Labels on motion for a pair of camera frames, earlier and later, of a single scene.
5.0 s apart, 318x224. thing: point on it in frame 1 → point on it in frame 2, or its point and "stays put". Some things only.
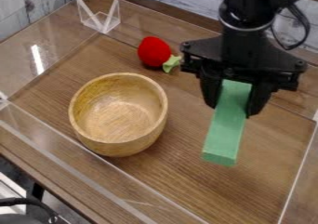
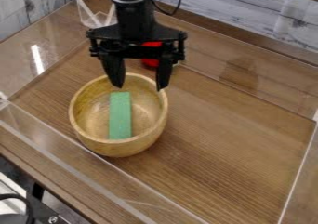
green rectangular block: x=231 y=115 → x=120 y=115
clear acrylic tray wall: x=97 y=95 stays put
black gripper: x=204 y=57 → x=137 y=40
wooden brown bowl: x=117 y=112 stays put
